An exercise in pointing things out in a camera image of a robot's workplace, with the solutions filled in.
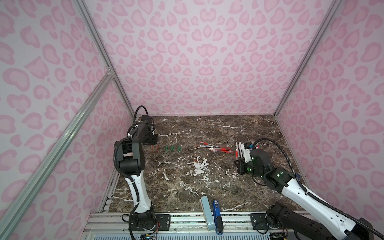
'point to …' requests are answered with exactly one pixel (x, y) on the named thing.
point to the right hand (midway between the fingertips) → (235, 161)
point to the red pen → (205, 143)
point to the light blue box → (209, 220)
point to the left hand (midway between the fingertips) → (151, 140)
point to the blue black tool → (217, 218)
